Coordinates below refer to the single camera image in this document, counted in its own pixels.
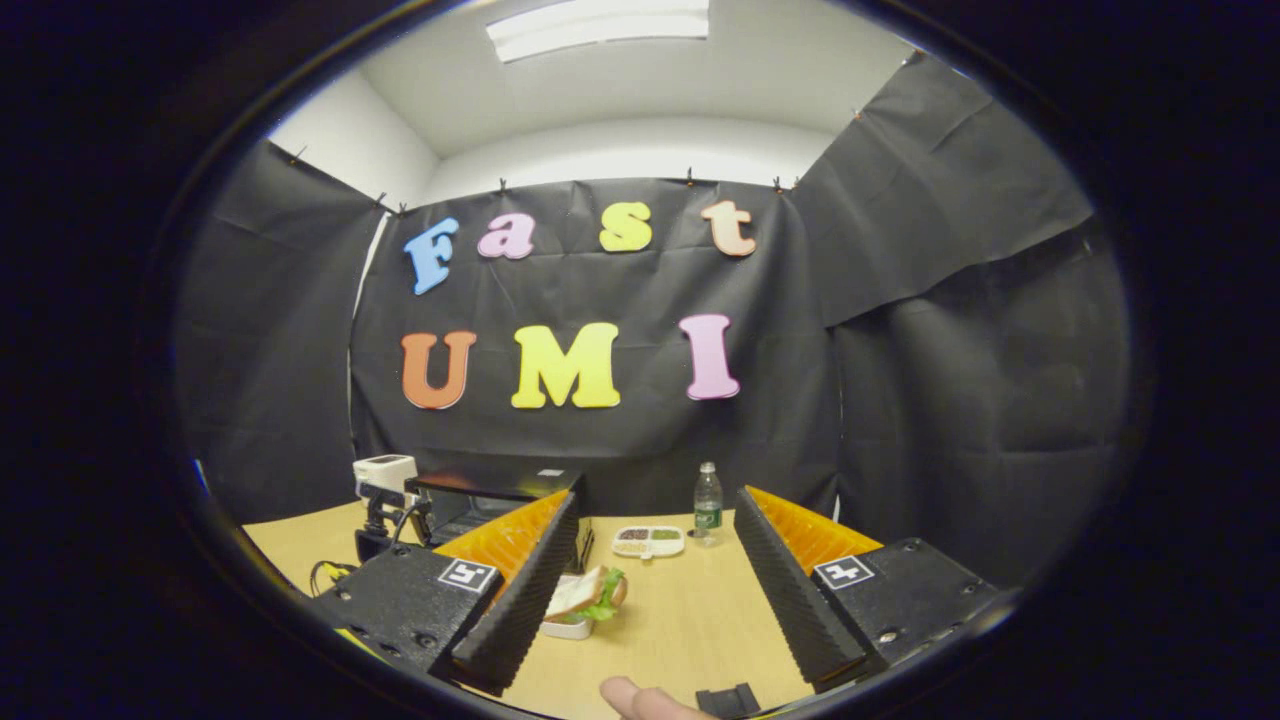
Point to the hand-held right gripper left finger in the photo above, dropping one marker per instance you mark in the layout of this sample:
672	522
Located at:
525	600

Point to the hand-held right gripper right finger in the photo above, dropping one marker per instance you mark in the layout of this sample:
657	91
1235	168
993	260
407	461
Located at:
790	600

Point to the lettuce sandwich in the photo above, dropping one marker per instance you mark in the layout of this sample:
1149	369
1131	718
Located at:
580	592

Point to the black electric oven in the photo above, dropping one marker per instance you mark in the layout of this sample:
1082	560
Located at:
470	483

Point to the white toaster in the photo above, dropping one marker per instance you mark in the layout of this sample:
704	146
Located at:
385	470

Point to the white ribbed tray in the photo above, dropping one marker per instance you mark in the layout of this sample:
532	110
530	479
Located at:
567	630

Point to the clear plastic water bottle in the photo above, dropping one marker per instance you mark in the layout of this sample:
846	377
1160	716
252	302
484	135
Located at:
708	510

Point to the white divided seasoning dish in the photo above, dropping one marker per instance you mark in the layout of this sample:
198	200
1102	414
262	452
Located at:
650	541

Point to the large ceiling light panel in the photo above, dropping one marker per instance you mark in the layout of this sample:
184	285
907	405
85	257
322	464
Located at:
600	25

